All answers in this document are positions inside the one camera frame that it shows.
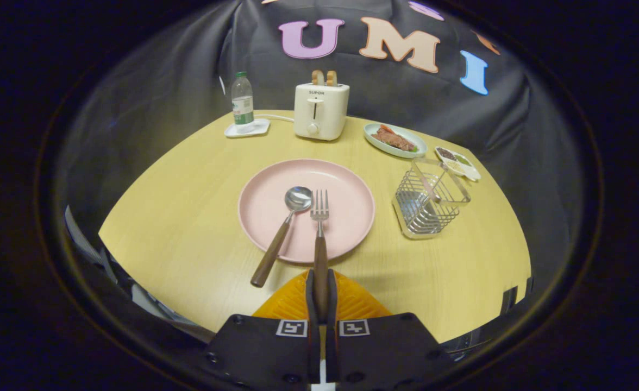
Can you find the clear plastic water bottle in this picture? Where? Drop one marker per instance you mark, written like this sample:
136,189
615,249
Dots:
242,108

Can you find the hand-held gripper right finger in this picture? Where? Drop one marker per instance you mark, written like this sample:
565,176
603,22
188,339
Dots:
390,353

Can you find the pale green plate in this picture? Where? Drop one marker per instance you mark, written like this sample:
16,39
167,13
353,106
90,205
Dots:
373,142

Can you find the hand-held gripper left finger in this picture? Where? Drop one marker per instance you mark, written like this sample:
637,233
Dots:
260,353

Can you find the white sectioned seasoning dish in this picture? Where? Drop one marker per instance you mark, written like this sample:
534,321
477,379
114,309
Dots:
469,172

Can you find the cream white toaster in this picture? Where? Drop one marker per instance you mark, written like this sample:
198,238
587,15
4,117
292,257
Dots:
325,117

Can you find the pink round plate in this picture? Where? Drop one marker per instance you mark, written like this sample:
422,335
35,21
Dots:
346,217

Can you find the white square coaster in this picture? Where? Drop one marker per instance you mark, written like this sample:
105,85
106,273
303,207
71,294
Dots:
262,127

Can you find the toasted bread slice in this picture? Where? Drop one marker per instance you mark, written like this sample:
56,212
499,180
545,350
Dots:
331,79
318,77

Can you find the red tomato slice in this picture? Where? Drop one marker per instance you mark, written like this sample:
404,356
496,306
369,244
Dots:
387,129

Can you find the brown meat steak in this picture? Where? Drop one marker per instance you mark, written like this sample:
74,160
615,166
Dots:
393,141

